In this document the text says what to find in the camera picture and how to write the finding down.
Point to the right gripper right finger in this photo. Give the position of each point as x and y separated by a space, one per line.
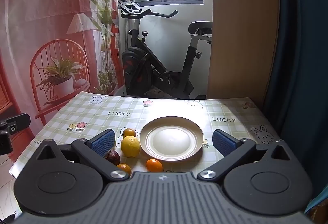
235 153

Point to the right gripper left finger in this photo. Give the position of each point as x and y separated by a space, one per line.
92 153

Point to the dark purple mangosteen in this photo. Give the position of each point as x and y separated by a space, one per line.
113 157

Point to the small orange kumquat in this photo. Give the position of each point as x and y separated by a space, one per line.
125 167

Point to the yellow lemon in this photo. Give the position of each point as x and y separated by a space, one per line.
130 146

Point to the small orange mandarin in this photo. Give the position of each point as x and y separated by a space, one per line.
154 165

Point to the green plaid tablecloth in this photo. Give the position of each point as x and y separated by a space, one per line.
86 115

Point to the orange near bunny print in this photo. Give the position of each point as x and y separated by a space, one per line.
128 132

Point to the beige round plate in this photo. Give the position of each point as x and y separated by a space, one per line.
171 138

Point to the dark teal curtain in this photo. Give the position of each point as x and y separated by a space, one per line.
296 99

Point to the black exercise bike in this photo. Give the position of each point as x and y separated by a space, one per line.
144 71

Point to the wooden wardrobe panel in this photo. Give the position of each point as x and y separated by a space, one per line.
243 48

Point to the pink printed wall tapestry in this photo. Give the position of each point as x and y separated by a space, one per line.
52 50

